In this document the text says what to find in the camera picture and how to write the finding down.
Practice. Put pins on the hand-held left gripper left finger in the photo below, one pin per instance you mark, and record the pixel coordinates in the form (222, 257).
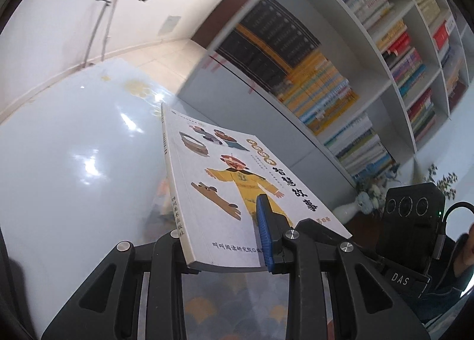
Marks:
(168, 251)

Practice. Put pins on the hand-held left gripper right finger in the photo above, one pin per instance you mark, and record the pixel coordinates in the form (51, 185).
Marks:
(263, 229)

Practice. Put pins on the white book yellow robe figure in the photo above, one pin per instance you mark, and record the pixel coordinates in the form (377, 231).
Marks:
(222, 184)

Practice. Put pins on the person's right forearm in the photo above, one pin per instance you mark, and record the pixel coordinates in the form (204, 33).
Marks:
(444, 288)

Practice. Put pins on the row of white blue books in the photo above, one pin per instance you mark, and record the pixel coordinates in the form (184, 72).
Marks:
(359, 147)

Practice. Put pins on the row of yellow orange books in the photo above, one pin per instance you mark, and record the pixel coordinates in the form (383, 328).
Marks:
(322, 99)

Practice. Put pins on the row of black books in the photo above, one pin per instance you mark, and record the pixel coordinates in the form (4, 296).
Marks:
(266, 44)

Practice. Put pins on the white bookshelf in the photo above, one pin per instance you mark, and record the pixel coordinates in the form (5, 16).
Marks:
(237, 103)

